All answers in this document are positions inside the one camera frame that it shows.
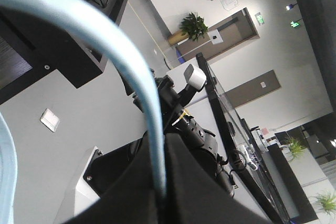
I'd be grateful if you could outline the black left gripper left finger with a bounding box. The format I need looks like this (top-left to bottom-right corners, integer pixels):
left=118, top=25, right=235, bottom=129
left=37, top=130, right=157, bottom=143
left=65, top=134, right=160, bottom=223

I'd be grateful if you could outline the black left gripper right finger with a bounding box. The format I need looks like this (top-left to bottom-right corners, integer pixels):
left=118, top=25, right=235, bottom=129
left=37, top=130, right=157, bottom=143
left=164, top=133, right=268, bottom=223

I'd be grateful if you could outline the light blue plastic basket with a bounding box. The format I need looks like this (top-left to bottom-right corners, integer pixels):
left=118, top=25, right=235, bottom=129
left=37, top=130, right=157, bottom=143
left=1, top=0, right=167, bottom=223

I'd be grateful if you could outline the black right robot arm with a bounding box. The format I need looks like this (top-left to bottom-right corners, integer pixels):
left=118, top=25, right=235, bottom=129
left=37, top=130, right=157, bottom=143
left=154, top=75, right=234, bottom=197

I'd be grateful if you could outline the potted green plant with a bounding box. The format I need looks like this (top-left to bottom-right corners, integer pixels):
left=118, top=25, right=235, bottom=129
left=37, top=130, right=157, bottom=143
left=168, top=13, right=208, bottom=46

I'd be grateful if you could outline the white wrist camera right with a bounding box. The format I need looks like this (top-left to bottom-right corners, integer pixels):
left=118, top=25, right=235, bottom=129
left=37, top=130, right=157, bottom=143
left=184, top=64, right=207, bottom=91

